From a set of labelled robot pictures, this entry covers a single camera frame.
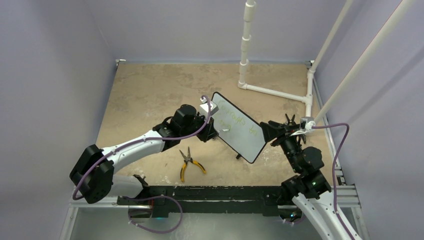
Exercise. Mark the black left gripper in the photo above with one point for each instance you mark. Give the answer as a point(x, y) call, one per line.
point(208, 132)

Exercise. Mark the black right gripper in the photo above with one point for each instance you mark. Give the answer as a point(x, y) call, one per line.
point(272, 129)

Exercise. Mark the black-framed whiteboard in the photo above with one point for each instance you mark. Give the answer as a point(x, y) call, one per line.
point(245, 135)

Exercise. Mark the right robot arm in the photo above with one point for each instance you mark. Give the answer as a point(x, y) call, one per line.
point(309, 190)

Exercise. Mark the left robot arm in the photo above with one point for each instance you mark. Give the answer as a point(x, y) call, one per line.
point(94, 173)

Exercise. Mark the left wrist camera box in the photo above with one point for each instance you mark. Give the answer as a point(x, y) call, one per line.
point(206, 109)

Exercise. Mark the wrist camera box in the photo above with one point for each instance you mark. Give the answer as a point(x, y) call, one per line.
point(306, 126)
point(206, 109)

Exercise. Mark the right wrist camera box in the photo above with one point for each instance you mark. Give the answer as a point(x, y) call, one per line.
point(306, 126)

